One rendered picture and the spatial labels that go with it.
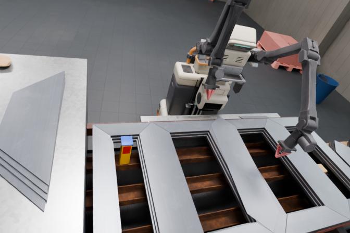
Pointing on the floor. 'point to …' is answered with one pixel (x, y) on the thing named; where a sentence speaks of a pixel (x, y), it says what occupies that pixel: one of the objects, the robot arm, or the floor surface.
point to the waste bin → (324, 87)
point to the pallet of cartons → (275, 40)
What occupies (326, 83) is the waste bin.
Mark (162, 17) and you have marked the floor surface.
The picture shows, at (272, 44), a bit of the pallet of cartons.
